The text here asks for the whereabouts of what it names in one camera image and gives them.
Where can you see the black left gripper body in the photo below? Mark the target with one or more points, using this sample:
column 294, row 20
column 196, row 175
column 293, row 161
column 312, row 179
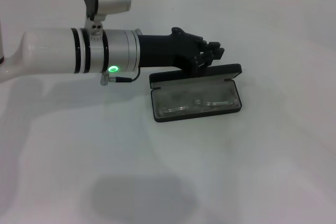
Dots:
column 162, row 51

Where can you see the clear plastic glasses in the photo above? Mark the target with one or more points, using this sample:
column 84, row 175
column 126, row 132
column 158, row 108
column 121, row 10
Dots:
column 176, row 108

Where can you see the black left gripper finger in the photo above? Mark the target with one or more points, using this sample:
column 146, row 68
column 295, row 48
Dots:
column 212, row 56
column 211, row 46

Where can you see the black glasses case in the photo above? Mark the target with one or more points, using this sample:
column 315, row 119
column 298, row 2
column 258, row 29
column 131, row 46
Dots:
column 223, row 71

